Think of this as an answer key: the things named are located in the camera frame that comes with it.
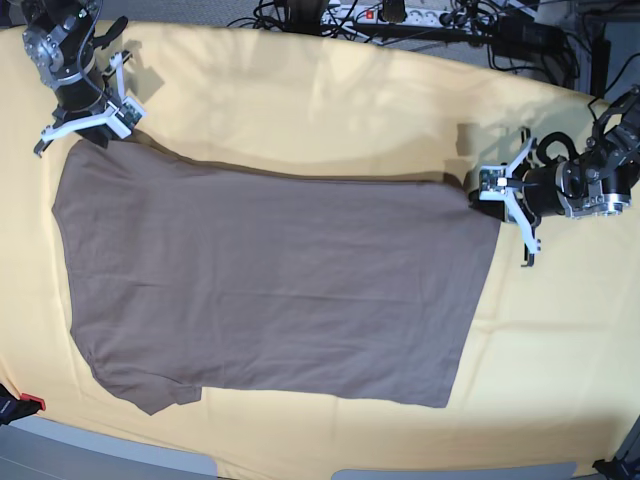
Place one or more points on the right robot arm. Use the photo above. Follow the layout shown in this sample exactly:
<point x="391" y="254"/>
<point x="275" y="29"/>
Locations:
<point x="60" y="39"/>

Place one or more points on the red black clamp left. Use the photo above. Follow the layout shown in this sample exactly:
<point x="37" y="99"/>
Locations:
<point x="15" y="408"/>

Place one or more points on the white power strip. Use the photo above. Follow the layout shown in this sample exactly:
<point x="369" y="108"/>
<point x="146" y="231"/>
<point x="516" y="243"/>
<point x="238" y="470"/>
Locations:
<point x="338" y="14"/>

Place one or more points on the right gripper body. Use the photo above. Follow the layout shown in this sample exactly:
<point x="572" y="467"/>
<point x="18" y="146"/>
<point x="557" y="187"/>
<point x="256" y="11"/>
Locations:
<point x="76" y="99"/>

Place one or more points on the brown T-shirt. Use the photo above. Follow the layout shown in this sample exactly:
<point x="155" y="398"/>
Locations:
<point x="184" y="275"/>

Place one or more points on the black vertical power strip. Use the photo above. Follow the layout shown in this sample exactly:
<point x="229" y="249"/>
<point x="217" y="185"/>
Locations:
<point x="600" y="57"/>

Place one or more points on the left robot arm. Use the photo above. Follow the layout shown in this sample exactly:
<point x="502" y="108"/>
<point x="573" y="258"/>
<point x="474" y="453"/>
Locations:
<point x="596" y="182"/>

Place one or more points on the black clamp right corner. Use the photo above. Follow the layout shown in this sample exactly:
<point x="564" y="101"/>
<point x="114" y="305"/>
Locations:
<point x="618" y="469"/>

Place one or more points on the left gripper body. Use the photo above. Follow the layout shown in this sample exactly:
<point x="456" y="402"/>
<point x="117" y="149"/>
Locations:
<point x="540" y="197"/>

